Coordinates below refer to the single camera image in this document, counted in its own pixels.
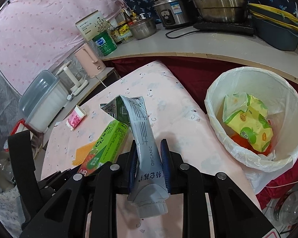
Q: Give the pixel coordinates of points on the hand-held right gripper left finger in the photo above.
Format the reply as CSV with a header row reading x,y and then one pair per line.
x,y
133,164

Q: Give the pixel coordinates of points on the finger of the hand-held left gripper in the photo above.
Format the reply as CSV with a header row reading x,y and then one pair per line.
x,y
57,178

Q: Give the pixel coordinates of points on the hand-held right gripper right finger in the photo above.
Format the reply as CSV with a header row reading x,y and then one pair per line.
x,y
165,164

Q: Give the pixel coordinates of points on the green-white milk carton pouch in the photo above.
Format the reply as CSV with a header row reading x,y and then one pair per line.
x,y
145,153

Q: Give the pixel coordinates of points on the green cardboard box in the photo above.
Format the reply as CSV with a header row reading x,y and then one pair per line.
x,y
106,143

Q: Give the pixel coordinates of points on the red-orange knotted plastic bag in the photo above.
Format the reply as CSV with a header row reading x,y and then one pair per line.
x,y
238,140

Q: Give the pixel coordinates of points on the yellow green snack packet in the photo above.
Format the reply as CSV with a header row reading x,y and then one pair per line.
x,y
248,124

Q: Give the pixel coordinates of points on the white waste bin with liner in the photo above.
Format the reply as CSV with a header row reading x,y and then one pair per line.
x,y
288,109

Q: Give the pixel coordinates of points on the orange foam fruit net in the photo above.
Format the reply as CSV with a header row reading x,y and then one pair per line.
x,y
83,152

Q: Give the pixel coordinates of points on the red plastic basin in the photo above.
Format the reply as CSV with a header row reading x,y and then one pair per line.
x,y
15,129

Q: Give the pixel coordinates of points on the pink white small packet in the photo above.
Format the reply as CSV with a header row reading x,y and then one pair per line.
x,y
75,119

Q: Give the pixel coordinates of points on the white dish rack with lid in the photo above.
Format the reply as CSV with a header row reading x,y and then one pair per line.
x,y
42,104

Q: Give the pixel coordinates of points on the grey patterned cloth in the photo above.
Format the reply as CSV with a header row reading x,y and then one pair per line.
x,y
2,91

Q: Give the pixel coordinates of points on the dark red cloth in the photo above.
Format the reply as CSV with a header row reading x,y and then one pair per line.
x,y
188,74

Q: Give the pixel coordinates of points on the white glass electric kettle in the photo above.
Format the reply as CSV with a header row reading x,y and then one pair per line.
x,y
69,76

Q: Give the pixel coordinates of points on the pink electric kettle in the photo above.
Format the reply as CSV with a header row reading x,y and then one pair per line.
x,y
89,59

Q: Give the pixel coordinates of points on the green round tin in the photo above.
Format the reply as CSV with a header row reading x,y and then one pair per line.
x,y
104,43

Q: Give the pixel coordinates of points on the clear glass food container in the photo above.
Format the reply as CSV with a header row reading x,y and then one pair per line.
x,y
126,39

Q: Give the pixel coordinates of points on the clear plastic bottle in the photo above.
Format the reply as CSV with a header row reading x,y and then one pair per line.
x,y
293,205

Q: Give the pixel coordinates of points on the small steel pot with lid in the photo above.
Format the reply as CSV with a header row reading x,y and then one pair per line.
x,y
142,29

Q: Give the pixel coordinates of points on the pink dotted cloth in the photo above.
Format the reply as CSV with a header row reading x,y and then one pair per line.
x,y
39,29

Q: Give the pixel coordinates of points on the beige cardboard box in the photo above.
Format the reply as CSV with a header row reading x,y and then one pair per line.
x,y
89,27

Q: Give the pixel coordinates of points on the small brown sauce bottle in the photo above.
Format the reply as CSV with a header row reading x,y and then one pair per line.
x,y
133,17

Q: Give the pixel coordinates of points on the dark sauce bottle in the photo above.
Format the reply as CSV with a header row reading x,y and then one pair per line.
x,y
127,17

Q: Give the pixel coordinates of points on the black induction cooker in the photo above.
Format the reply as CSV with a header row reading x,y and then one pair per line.
x,y
226,27

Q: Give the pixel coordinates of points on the steel rice cooker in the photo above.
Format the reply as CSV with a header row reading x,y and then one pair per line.
x,y
171,12

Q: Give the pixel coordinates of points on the large steel steamer pot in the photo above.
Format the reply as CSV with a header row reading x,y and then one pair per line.
x,y
218,5

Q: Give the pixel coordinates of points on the grey basin with yellow rim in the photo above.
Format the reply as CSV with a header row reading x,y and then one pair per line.
x,y
270,11
275,34

